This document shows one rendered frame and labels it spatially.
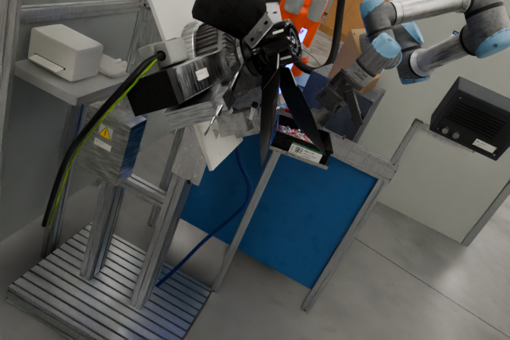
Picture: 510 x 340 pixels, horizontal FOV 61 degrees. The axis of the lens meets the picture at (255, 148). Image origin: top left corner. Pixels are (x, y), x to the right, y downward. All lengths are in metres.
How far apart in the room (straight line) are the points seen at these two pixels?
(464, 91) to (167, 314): 1.35
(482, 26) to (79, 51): 1.25
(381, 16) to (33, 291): 1.50
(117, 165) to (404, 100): 2.25
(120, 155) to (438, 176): 2.49
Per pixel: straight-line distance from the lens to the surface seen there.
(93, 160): 1.41
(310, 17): 5.12
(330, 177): 1.81
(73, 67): 1.39
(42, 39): 1.44
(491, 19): 1.60
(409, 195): 3.41
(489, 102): 1.64
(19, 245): 2.07
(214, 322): 1.95
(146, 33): 1.29
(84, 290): 1.82
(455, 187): 3.40
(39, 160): 1.88
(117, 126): 1.31
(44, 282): 1.83
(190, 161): 1.33
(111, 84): 1.47
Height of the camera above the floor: 1.46
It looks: 26 degrees down
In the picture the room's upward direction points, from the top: 23 degrees clockwise
